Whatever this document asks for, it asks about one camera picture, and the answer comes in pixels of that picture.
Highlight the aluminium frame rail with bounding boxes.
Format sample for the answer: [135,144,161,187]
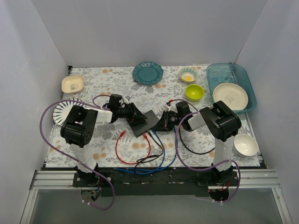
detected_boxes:
[21,168,292,224]

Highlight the white bowl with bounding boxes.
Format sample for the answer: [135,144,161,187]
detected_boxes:
[233,134,258,157]

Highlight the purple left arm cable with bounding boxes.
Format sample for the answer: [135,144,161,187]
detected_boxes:
[39,94,115,210]

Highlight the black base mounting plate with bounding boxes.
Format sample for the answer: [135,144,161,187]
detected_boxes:
[72,167,238,196]

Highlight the blue striped white plate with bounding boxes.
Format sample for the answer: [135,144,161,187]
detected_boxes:
[52,98,86,126]

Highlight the cream round plate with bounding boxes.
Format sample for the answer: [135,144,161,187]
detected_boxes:
[212,83,249,111]

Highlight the blue ethernet cable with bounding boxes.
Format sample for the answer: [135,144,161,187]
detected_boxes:
[115,131,166,175]
[135,129,177,174]

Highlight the teal scalloped plate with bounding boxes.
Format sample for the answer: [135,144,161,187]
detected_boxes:
[132,62,164,85]

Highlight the lime green bowl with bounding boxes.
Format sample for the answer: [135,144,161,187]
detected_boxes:
[185,84,205,102]

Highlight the patterned small bowl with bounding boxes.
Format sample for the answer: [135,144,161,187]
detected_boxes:
[179,67,198,83]

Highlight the black power cable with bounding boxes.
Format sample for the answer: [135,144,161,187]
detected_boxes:
[179,127,217,154]

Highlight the black ethernet cable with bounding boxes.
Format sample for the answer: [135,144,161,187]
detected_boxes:
[134,130,165,175]

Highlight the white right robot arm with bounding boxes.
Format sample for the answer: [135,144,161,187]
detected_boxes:
[152,100,242,186]

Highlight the black network switch box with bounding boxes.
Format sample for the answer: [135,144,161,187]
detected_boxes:
[129,110,159,137]

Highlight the cream square bowl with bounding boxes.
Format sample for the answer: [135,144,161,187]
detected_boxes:
[61,75,84,94]

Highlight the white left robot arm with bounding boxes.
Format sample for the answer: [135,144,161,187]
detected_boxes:
[60,94,147,187]

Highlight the red ethernet cable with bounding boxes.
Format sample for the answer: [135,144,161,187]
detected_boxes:
[115,131,152,165]

